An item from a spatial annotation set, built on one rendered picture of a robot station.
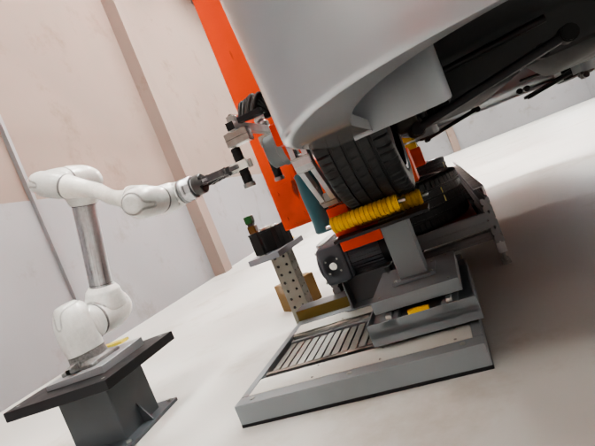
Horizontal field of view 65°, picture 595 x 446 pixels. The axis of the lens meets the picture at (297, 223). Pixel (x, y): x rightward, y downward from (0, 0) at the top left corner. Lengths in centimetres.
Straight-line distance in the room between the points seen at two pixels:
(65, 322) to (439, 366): 147
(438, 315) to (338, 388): 39
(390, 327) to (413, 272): 25
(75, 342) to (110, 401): 28
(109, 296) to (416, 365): 140
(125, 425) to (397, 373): 115
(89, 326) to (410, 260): 133
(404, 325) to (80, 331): 131
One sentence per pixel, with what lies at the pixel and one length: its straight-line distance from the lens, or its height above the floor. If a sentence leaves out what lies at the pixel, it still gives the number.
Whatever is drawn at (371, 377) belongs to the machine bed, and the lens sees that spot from 150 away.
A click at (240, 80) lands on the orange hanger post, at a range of 235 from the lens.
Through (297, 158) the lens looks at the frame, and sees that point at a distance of 151.
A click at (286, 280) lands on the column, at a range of 249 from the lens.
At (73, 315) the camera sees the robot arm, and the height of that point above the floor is 55.
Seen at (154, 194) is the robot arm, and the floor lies 84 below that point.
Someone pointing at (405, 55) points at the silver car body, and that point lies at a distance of 75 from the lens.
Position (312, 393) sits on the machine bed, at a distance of 157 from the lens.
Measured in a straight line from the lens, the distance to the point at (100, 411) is 215.
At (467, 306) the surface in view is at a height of 14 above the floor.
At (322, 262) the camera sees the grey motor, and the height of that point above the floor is 35.
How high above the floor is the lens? 64
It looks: 3 degrees down
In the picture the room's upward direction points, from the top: 22 degrees counter-clockwise
